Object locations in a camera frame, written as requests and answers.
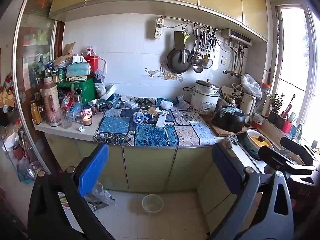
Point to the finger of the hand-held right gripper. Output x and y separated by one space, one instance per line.
275 157
297 147

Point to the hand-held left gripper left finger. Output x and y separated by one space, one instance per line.
92 170

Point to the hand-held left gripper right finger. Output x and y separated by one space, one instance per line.
225 170

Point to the clear plastic floor bucket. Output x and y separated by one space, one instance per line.
152 203

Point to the white and blue box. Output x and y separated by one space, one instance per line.
148 116

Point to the long white carton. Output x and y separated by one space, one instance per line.
160 122

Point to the steel sink faucet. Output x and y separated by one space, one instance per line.
298 130

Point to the pot with yellow lid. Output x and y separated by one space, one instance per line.
258 142

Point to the red cup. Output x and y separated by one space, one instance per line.
287 127

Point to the white stove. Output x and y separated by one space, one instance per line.
246 158

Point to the clear plastic bag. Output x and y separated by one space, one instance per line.
100 196

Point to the grey rag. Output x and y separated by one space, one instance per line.
232 140

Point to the stack of bowls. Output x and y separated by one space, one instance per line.
258 120

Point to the wooden cutting board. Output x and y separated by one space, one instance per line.
215 130

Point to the small crumpled white paper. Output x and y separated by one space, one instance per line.
82 129

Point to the black cooking pot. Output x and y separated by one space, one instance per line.
231 123

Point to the potted green plant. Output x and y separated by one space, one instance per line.
275 105

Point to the candle in glass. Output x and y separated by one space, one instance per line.
87 120

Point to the clear drinking glass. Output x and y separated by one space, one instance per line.
66 118

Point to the white kettle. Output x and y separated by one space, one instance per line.
248 106

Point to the green white knitted cloth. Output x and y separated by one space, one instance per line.
230 110

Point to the small white jar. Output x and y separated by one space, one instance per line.
87 110

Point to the clear glass bottle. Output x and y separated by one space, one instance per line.
78 108

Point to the blue plastic bag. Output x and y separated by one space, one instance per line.
25 170

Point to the blue patterned tablecloth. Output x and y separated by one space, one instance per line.
155 133

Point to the white rice cooker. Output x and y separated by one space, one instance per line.
203 100

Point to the small white box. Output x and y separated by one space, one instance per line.
130 104

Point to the white plastic bag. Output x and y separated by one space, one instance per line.
251 85

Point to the green metal box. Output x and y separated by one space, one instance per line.
85 92

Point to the amber liquid bottle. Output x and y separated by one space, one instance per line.
36 115

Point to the white dish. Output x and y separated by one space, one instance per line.
108 92

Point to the pink thermos flask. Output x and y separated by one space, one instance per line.
50 102

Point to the window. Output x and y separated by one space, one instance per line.
295 62

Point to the crumpled white tissue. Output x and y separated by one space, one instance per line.
162 112

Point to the pale green tissue box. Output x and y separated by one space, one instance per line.
78 70

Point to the red tin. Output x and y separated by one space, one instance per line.
91 61

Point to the glass gravy boat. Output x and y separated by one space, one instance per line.
151 72

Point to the steel strainer ladle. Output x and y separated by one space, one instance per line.
197 59

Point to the black frying pan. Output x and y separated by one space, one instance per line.
178 61

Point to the white water heater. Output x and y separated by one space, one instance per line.
237 36

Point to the steel cleaver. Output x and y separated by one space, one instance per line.
179 40

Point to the yellow peeler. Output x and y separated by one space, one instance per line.
186 37

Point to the white power strip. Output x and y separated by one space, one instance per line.
158 28

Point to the metal wall faucet pipes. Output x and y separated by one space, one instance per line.
235 65

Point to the white wall socket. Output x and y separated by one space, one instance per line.
224 60

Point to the metal hanging rail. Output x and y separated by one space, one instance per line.
190 22

